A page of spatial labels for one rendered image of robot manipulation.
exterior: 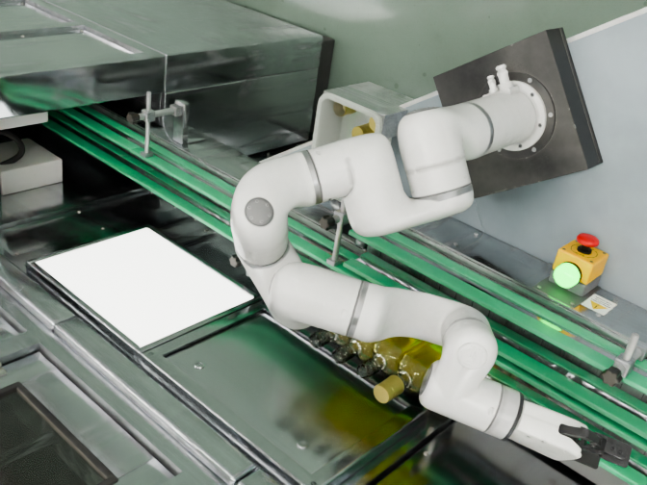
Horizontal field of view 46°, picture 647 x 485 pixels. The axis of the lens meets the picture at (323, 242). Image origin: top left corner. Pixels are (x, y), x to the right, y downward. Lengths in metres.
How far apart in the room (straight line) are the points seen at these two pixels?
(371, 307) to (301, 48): 1.61
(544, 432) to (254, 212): 0.51
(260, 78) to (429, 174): 1.37
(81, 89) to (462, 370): 1.33
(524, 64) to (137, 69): 1.12
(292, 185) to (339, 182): 0.07
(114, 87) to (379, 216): 1.14
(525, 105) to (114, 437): 0.93
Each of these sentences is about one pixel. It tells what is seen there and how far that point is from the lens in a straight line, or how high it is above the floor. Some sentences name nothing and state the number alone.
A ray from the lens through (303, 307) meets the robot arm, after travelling 1.08.
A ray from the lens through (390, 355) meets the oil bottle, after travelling 1.39.
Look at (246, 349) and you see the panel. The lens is 1.59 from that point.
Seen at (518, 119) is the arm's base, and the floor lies 0.89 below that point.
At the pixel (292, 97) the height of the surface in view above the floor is 0.22.
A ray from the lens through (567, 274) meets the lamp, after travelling 1.42.
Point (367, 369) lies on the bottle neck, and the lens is 1.36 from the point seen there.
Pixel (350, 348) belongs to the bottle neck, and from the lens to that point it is 1.41.
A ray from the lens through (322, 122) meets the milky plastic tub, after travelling 1.70.
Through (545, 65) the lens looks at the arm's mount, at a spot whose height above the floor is 0.81.
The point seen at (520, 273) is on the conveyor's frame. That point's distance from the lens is 1.48.
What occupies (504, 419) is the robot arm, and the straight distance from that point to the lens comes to 1.14.
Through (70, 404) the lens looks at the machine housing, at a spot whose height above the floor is 1.47.
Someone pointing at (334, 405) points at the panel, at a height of 1.12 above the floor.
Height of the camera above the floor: 2.07
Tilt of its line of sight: 44 degrees down
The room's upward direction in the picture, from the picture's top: 112 degrees counter-clockwise
